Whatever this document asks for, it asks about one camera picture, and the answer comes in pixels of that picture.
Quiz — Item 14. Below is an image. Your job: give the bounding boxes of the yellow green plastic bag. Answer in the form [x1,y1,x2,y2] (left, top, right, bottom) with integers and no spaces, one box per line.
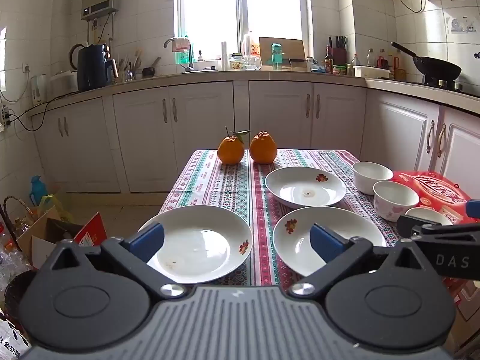
[37,194,74,223]

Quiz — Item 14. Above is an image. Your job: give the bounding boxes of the knife block with knives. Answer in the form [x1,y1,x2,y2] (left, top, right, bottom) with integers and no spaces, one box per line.
[328,35,348,67]

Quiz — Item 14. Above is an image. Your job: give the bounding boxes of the black wok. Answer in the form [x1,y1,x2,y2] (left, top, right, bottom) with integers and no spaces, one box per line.
[391,41,462,83]

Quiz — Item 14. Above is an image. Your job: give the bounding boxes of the red printed gift box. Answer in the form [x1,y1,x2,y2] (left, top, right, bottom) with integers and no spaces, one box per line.
[392,170,480,308]

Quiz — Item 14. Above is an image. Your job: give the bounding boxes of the white kitchen base cabinets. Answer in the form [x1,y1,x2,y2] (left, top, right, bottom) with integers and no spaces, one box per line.
[30,77,480,199]

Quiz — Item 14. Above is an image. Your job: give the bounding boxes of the patterned red green tablecloth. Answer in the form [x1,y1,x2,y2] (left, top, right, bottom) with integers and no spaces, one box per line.
[159,149,413,287]

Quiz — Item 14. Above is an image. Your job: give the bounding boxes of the wall power strip with cable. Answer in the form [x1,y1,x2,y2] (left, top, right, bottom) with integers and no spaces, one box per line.
[0,102,51,133]

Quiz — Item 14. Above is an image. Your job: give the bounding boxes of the cooking oil bottle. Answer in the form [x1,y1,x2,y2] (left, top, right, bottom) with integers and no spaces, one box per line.
[242,32,260,57]

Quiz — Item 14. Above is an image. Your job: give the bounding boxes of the orange without leaf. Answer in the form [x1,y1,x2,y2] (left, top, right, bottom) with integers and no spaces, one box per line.
[250,131,278,164]

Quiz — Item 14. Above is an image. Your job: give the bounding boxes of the brown cardboard sheet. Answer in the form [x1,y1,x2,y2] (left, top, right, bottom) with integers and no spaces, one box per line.
[259,37,307,70]

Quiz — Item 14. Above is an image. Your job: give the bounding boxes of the white plastic tray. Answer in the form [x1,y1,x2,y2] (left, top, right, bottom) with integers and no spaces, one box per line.
[352,65,391,80]

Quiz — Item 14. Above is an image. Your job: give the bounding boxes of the dark mortar with pestle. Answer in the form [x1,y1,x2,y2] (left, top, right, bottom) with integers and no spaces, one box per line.
[142,56,162,78]

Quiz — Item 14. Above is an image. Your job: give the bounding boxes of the white bowl with pink flowers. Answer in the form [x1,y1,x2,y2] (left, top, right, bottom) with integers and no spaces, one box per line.
[352,161,394,196]
[405,207,455,229]
[373,180,420,223]

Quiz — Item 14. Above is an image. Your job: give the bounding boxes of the white electric kettle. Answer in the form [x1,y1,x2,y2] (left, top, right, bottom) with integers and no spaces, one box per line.
[31,74,48,106]

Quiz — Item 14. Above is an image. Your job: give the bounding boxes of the green dish soap bottle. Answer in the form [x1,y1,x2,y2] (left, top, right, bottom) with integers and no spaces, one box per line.
[176,30,194,67]

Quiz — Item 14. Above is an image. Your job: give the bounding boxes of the utensil holder with utensils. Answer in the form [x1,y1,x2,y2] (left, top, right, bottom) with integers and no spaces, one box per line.
[112,48,144,83]

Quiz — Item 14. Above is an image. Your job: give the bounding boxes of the black trash bin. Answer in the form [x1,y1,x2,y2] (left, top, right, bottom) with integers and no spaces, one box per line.
[3,269,39,321]

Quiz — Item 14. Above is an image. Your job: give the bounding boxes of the metal sink faucet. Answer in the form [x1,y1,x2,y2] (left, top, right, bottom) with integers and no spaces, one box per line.
[163,37,195,73]

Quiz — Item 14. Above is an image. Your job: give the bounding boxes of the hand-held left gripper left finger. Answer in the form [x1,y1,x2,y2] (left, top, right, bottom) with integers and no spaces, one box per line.
[54,222,185,298]

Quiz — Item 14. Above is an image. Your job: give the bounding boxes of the blue plastic bottle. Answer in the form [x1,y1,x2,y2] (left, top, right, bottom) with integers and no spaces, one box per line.
[30,175,48,208]

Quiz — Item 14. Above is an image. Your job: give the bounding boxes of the kitchen window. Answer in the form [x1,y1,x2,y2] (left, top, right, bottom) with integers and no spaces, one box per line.
[174,0,314,61]

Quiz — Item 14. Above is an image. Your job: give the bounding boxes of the stained white plate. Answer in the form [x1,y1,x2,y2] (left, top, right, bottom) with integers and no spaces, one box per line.
[265,166,347,209]

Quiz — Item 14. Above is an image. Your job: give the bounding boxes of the brown cardboard box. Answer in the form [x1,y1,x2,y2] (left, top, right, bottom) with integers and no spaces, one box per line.
[17,208,85,268]

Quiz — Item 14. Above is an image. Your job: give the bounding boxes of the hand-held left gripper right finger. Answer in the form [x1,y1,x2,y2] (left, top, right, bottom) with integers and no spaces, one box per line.
[288,223,419,298]

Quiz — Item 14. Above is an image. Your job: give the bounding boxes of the white plate with fruit motif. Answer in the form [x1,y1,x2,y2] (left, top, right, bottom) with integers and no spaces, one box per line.
[272,206,387,278]
[137,204,254,284]

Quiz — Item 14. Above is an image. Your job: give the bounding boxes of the dark blue air fryer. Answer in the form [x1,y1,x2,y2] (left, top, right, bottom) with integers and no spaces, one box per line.
[76,44,113,92]

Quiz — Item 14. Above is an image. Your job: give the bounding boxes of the orange with stem and leaf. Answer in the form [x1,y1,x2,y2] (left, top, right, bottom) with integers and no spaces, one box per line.
[217,127,251,165]

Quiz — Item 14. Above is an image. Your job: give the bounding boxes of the white rice cooker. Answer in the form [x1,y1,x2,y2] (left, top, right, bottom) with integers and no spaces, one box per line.
[49,70,79,94]

